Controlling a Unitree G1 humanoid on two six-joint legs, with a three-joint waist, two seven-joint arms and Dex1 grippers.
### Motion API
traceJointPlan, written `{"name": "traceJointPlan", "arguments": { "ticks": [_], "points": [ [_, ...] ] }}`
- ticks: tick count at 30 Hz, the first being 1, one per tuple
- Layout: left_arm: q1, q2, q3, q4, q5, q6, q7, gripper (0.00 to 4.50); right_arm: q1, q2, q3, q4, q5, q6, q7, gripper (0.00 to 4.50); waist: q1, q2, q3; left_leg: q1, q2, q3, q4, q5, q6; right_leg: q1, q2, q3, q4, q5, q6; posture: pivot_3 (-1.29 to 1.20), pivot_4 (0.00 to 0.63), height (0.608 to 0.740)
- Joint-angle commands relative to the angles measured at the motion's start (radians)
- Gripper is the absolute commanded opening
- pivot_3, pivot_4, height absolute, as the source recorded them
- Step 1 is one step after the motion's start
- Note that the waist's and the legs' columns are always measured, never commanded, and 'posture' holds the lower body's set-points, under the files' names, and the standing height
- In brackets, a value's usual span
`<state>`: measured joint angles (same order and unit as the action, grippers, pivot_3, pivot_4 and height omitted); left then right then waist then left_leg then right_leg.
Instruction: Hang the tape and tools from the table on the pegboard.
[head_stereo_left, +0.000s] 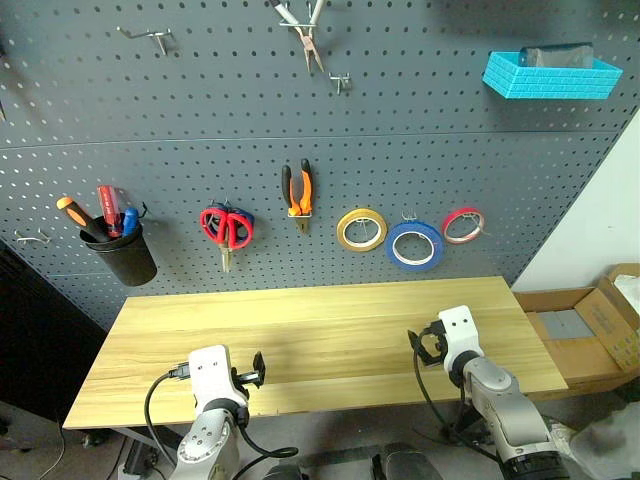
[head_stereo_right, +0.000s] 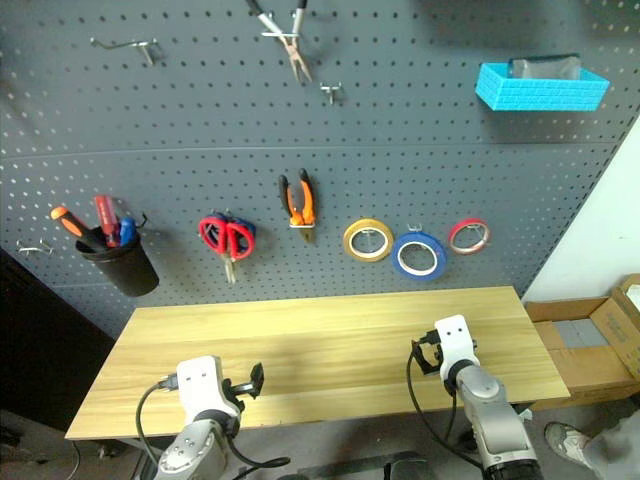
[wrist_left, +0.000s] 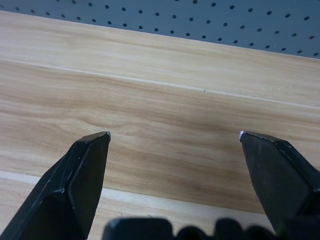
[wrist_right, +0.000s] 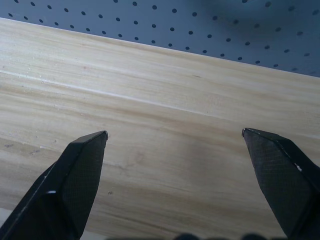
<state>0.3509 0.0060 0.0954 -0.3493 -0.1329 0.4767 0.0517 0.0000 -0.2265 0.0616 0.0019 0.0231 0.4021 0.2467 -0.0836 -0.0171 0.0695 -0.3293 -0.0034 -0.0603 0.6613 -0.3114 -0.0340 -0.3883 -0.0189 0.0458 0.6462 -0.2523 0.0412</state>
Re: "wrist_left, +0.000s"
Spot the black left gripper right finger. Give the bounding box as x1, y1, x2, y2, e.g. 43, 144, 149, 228
239, 130, 320, 240

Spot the grey perforated pegboard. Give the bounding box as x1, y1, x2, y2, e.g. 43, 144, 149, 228
0, 0, 320, 60

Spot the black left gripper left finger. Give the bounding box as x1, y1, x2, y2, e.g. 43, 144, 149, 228
0, 131, 112, 240

